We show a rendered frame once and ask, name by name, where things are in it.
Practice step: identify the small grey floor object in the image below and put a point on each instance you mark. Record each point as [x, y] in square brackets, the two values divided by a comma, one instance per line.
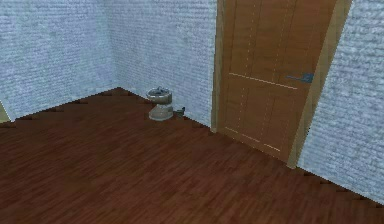
[180, 111]

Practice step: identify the brown wooden room door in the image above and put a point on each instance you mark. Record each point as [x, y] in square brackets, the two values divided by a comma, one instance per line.
[263, 100]

